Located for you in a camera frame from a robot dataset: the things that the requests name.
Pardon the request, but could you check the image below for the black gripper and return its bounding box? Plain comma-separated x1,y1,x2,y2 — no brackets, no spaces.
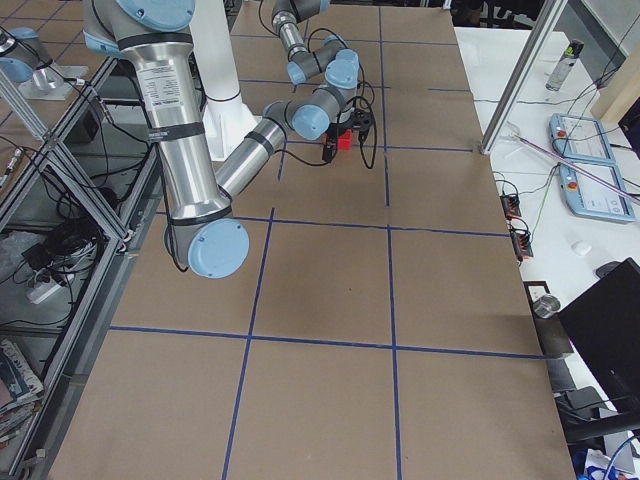
322,112,353,162

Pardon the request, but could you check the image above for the stack of books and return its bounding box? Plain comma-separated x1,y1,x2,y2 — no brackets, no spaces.
1,339,44,447

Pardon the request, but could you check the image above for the white camera pillar with base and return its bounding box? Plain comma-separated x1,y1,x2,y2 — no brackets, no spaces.
190,0,258,162

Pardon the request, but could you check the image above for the teach pendant near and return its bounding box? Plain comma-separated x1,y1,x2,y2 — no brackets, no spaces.
559,161,636,223

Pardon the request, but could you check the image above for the orange black connector box two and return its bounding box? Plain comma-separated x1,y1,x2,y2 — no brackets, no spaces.
509,228,534,261

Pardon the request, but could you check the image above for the teach pendant far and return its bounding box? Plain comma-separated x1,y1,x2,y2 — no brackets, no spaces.
549,113,615,163

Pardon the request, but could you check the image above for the red block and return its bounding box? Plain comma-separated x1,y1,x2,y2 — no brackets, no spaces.
336,130,353,151

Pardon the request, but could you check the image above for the clear water bottle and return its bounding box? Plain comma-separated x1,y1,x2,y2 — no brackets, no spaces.
545,39,584,91

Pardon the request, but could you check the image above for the grabber stick tool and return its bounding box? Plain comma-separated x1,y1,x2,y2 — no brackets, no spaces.
505,122,640,204

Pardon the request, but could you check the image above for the orange black connector box one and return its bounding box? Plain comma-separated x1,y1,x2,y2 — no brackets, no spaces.
500,193,521,219

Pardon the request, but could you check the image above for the teach pendant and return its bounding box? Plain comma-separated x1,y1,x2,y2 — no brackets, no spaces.
549,113,615,163
559,161,636,223

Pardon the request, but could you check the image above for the steel cup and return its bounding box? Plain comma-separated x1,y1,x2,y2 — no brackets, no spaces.
532,294,561,319

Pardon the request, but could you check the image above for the aluminium frame post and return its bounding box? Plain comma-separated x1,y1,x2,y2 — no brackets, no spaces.
480,0,568,155

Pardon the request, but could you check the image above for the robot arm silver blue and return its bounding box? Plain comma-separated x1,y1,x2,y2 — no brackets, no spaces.
271,0,347,85
84,1,359,279

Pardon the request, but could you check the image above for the white power strip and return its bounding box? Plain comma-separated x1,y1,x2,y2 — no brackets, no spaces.
26,280,68,305

